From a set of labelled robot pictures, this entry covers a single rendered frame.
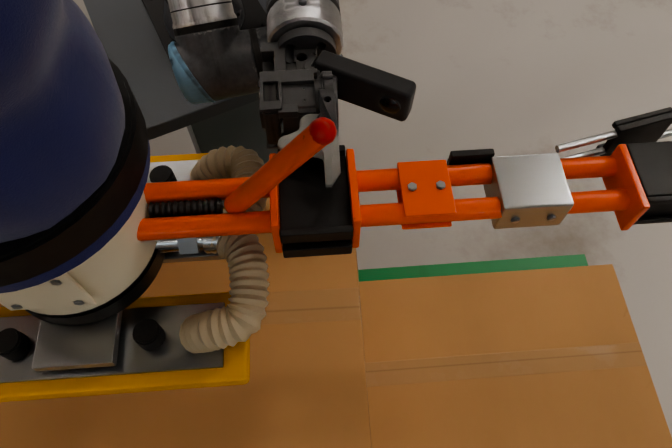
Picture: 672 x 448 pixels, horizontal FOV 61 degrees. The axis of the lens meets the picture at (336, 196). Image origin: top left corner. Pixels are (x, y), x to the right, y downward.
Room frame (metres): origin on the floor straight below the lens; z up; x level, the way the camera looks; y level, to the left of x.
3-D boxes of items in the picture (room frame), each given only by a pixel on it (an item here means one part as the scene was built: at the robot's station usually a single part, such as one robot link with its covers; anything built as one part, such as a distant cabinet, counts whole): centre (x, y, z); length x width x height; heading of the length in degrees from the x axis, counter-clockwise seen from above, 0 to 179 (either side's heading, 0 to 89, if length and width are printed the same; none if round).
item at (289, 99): (0.42, 0.04, 1.25); 0.12 x 0.09 x 0.08; 4
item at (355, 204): (0.28, 0.02, 1.25); 0.10 x 0.08 x 0.06; 4
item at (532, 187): (0.30, -0.19, 1.24); 0.07 x 0.07 x 0.04; 4
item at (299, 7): (0.51, 0.04, 1.25); 0.09 x 0.05 x 0.10; 94
